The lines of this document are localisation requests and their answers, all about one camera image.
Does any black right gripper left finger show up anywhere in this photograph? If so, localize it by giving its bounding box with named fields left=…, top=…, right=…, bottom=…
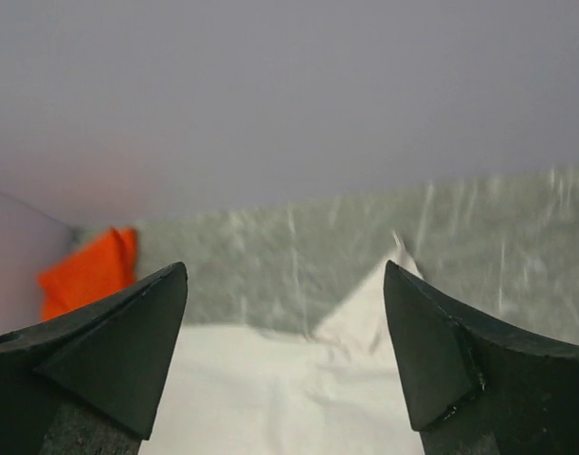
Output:
left=0, top=263, right=188, bottom=454

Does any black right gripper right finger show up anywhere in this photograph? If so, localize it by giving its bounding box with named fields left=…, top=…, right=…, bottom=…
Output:
left=384, top=262, right=579, bottom=454

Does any cream white t shirt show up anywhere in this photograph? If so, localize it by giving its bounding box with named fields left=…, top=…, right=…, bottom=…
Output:
left=136, top=231, right=427, bottom=455

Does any folded orange t shirt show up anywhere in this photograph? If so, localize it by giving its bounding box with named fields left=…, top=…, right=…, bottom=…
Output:
left=38, top=227, right=138, bottom=321

